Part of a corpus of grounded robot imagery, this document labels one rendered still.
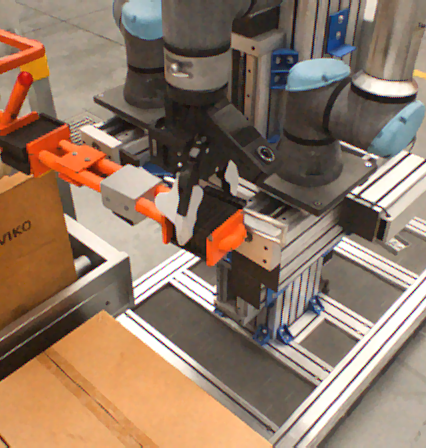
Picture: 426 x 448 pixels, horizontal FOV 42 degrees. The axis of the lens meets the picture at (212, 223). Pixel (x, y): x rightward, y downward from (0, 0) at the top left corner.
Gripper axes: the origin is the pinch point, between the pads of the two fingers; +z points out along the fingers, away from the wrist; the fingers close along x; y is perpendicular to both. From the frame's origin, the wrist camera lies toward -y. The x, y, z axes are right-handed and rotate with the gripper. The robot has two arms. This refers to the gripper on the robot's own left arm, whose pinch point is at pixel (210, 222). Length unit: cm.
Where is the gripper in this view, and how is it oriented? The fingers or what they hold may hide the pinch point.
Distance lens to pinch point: 76.4
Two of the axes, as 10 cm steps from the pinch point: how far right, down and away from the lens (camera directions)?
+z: -0.1, 7.8, 6.3
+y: -8.0, -3.8, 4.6
